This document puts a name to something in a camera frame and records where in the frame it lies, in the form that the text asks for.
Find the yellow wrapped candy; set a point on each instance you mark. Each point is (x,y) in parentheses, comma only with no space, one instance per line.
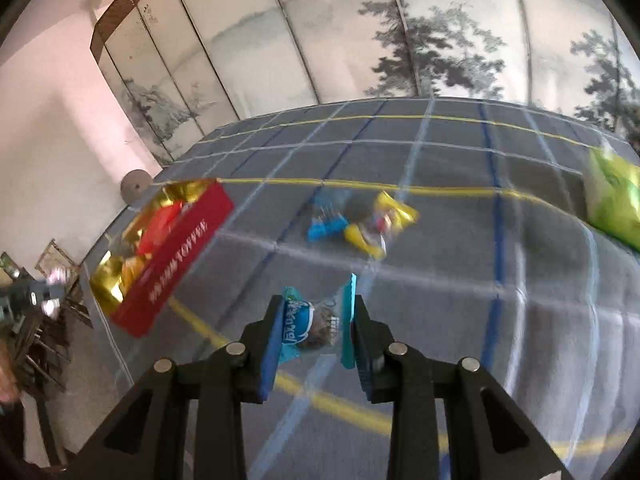
(382,222)

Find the blue wrapped candy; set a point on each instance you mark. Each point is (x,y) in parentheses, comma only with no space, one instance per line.
(325,224)

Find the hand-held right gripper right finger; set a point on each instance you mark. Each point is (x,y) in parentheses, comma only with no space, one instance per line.
(362,360)

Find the painted folding screen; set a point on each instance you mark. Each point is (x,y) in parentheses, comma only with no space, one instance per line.
(400,25)

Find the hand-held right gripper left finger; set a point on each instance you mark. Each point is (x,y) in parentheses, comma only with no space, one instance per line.
(272,355)

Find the wooden folding rack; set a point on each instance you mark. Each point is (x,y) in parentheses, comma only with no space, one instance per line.
(60,265)

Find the round grey disc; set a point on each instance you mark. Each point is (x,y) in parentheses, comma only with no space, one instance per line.
(136,185)

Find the teal cookie packet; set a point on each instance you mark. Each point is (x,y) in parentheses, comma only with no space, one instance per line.
(315,322)

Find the red candy box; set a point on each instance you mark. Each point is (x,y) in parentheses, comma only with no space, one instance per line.
(180,260)

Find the grey plaid tablecloth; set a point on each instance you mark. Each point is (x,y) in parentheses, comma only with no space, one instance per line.
(475,300)

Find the green tissue pack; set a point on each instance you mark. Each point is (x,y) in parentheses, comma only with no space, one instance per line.
(617,200)

